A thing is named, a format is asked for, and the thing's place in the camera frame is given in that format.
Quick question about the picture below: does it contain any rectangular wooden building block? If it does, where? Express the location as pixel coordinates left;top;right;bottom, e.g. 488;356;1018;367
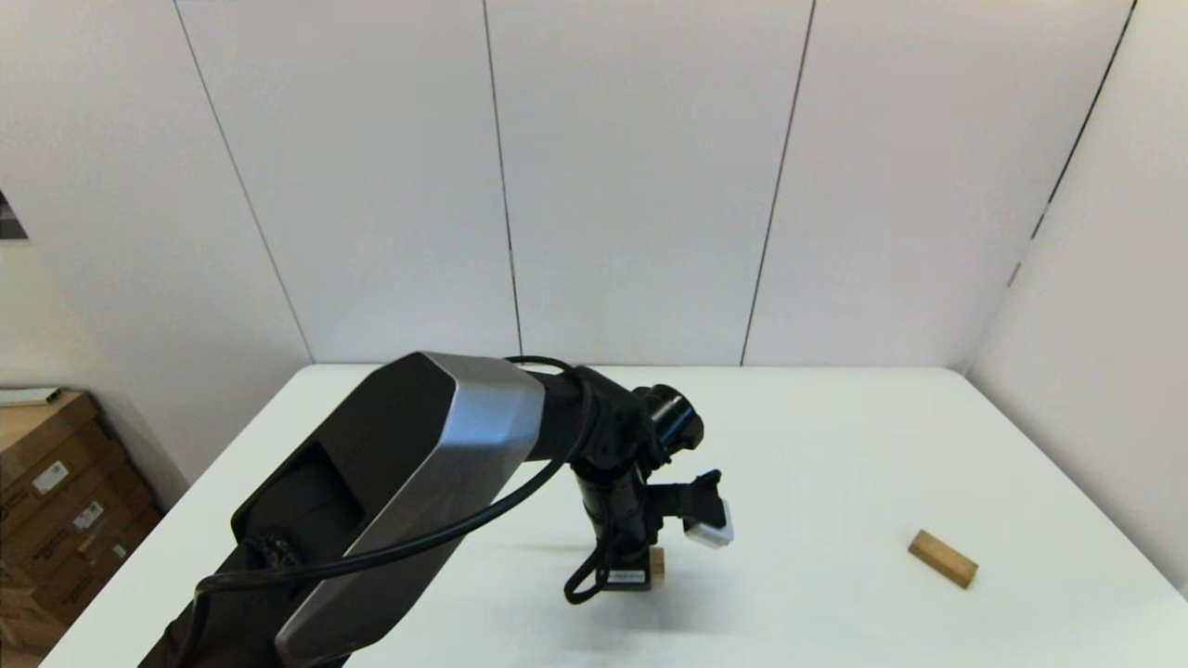
908;529;979;590

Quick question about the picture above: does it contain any cardboard box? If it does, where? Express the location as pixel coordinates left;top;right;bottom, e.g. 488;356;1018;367
0;455;168;632
0;392;126;511
0;557;71;668

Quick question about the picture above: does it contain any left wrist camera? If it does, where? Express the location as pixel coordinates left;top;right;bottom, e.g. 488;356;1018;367
645;470;735;550

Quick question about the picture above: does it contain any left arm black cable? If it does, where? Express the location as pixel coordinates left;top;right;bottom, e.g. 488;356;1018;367
190;355;618;606

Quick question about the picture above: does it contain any dark framed wall panel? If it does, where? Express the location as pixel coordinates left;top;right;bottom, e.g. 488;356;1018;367
0;188;30;241

